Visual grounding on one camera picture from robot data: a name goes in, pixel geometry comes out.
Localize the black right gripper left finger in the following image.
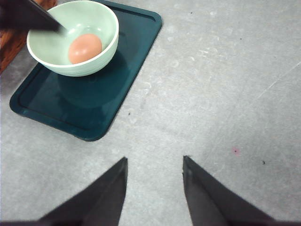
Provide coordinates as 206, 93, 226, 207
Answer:
0, 157, 128, 226

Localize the light green ceramic bowl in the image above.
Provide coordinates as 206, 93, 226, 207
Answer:
27, 0, 119, 77

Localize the brown egg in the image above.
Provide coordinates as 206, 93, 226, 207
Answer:
68, 33, 103, 64

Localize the dark teal rectangular tray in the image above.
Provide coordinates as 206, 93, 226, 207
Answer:
10, 0, 162, 142

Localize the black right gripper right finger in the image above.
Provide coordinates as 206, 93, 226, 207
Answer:
182, 156, 301, 226

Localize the brown wicker basket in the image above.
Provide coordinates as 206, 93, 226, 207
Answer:
0, 0, 58, 74

